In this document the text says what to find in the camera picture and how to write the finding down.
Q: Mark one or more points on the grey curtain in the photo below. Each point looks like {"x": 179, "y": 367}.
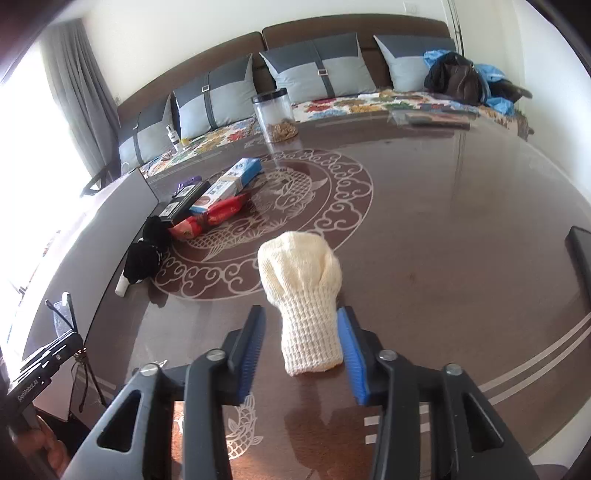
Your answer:
{"x": 79, "y": 88}

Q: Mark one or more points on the blue jacket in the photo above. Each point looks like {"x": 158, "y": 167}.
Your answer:
{"x": 499, "y": 93}

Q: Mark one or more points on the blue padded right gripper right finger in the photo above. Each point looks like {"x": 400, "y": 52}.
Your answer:
{"x": 359, "y": 350}

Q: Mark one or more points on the far right grey cushion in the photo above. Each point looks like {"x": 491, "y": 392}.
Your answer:
{"x": 404, "y": 55}

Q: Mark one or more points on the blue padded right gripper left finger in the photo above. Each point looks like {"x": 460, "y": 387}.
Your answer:
{"x": 242, "y": 348}

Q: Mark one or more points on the white cardboard box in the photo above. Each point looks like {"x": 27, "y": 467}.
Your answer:
{"x": 81, "y": 261}

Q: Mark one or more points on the white lotion bottle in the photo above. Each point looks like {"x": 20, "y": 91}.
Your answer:
{"x": 174, "y": 138}

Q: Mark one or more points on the grey cushion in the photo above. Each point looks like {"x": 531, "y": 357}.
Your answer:
{"x": 321, "y": 68}
{"x": 404, "y": 55}
{"x": 144, "y": 136}
{"x": 216, "y": 98}

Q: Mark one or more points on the blue white medicine box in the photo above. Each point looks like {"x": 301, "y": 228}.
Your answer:
{"x": 230, "y": 184}

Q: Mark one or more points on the person's hand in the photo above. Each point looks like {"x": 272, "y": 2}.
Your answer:
{"x": 42, "y": 439}

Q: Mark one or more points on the far left grey cushion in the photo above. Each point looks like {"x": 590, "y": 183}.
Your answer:
{"x": 144, "y": 136}

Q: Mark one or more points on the black fuzzy cloth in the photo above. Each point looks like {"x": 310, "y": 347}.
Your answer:
{"x": 145, "y": 256}

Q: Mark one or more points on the black smartphone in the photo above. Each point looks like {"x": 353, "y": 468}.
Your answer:
{"x": 578, "y": 242}

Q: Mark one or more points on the brown sofa with floral cover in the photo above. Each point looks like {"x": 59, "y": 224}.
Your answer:
{"x": 384, "y": 99}

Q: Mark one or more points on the red foil packet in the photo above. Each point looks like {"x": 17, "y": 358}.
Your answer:
{"x": 195, "y": 225}

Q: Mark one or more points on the dark brown bag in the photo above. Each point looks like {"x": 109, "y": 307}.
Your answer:
{"x": 454, "y": 76}

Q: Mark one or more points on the clear jar black lid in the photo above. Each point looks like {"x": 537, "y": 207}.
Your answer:
{"x": 275, "y": 116}

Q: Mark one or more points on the black rectangular box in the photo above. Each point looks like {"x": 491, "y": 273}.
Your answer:
{"x": 178, "y": 207}

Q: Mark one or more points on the purple toy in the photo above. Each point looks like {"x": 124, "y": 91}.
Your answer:
{"x": 188, "y": 183}

